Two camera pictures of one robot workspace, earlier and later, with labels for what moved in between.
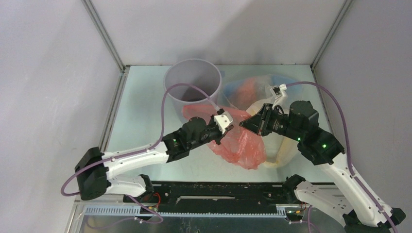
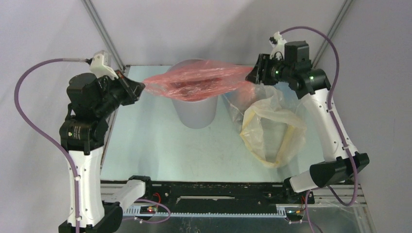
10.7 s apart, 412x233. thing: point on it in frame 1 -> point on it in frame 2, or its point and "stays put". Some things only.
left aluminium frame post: [107, 41] stays put
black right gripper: [264, 119] -> [263, 68]
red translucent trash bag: [241, 146] -> [204, 80]
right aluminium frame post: [341, 15] stays put
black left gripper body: [211, 133] -> [115, 92]
